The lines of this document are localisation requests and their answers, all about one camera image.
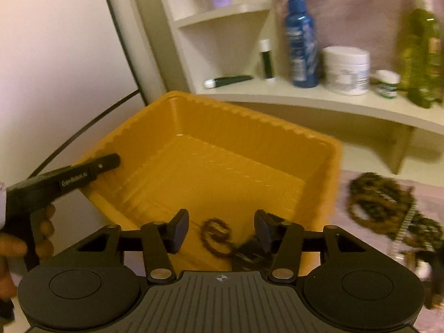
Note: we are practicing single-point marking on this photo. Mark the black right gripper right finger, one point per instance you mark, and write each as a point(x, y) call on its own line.
point(284, 242)

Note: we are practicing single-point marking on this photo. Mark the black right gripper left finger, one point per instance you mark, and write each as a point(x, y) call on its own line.
point(159, 241)

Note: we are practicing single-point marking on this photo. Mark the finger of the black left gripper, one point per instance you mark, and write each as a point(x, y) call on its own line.
point(78, 176)

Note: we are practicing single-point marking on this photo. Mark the orange plastic tray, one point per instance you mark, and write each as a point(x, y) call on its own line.
point(216, 160)

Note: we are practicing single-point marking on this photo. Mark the left hand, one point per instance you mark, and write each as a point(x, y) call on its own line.
point(13, 247)

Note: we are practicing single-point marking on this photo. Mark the lying green white tube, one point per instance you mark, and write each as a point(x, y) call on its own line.
point(225, 81)

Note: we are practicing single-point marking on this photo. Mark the white cream jar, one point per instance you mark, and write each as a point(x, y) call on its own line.
point(347, 70)

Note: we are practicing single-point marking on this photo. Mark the small green white jar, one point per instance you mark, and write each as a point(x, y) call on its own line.
point(386, 83)

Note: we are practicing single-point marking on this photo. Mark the white wooden shelf unit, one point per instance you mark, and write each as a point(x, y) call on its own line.
point(223, 41)

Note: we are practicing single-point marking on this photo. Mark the upright green white stick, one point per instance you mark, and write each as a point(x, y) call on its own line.
point(266, 55)

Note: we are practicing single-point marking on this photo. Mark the blue spray bottle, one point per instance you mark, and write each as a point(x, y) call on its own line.
point(302, 41)

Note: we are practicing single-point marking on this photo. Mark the green oil spray bottle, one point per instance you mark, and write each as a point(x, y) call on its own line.
point(421, 60)

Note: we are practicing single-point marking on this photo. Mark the pink fluffy blanket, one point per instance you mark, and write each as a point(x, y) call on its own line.
point(376, 26)

